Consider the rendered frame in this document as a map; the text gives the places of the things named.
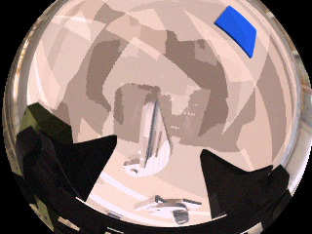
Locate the blue flat rectangular plate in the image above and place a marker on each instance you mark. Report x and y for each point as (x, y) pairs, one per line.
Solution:
(239, 29)

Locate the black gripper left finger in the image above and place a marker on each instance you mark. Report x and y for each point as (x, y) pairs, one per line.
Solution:
(81, 163)

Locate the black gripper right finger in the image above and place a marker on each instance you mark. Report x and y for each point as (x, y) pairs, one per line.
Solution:
(225, 183)

